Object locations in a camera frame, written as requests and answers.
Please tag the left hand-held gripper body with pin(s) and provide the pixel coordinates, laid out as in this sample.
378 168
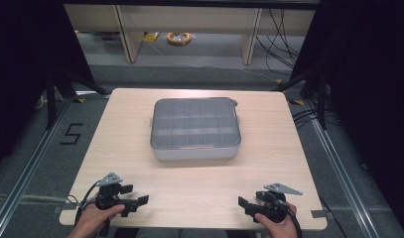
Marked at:
107 197

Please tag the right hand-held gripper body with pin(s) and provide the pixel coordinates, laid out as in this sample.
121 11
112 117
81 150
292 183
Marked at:
271 206

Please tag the grey compartment box with lid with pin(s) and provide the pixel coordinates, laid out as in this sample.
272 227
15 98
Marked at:
195 127

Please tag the person's right hand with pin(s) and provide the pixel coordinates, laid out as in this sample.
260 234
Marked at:
279 228

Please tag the person's left hand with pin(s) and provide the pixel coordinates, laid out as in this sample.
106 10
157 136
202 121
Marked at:
96 218

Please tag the black metal stand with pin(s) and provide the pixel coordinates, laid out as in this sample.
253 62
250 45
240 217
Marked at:
317 89
55 91

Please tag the yellow packet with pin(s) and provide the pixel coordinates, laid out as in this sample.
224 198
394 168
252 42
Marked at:
151 37

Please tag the black curtain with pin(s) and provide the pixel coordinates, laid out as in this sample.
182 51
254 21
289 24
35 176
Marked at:
24 66
368 82

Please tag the white shelf unit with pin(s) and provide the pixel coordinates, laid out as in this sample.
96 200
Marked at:
189 23

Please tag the aluminium floor rail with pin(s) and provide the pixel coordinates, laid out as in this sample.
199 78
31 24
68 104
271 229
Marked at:
341 168
27 168

